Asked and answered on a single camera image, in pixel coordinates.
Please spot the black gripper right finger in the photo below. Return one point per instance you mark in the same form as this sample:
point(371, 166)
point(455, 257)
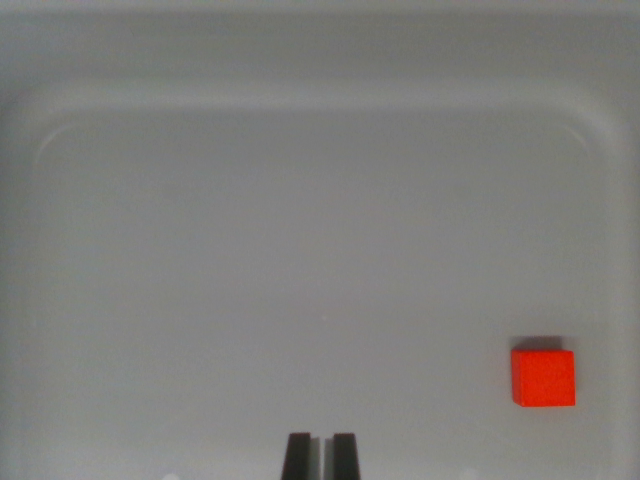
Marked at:
point(346, 457)

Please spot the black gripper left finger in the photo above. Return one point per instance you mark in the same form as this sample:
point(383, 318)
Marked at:
point(297, 457)

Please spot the red wooden block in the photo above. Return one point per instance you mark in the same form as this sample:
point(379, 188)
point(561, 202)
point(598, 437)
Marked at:
point(543, 378)

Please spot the grey plastic bin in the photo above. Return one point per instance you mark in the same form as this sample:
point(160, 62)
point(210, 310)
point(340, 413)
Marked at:
point(300, 200)

